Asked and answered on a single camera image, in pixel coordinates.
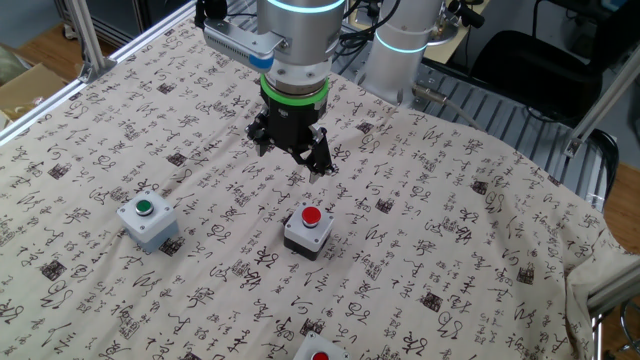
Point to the olive green bag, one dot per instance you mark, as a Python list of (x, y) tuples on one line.
[(10, 65)]

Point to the beige desk board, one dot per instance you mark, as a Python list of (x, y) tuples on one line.
[(455, 47)]

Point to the aluminium table edge rail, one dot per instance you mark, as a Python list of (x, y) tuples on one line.
[(615, 290), (60, 97)]

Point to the silver wrist camera blue end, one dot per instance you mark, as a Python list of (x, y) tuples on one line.
[(232, 44)]

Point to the green button white box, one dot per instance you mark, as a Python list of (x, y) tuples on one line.
[(155, 215)]

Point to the beige calligraphy print tablecloth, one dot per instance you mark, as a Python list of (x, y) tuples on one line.
[(425, 275)]

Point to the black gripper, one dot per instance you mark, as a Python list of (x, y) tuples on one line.
[(292, 122)]

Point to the brown cardboard box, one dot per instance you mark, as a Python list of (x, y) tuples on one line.
[(30, 90)]

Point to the red button grey-base box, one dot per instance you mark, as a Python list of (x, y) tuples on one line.
[(307, 350)]

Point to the red mushroom button black-base box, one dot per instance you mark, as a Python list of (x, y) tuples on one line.
[(300, 235)]

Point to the dark equipment rack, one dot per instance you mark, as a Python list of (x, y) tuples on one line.
[(125, 15)]

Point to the black office chair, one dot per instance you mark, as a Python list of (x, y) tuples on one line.
[(535, 70)]

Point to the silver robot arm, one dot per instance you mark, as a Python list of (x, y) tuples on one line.
[(300, 35)]

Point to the black webcam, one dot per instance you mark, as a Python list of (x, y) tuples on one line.
[(467, 14)]

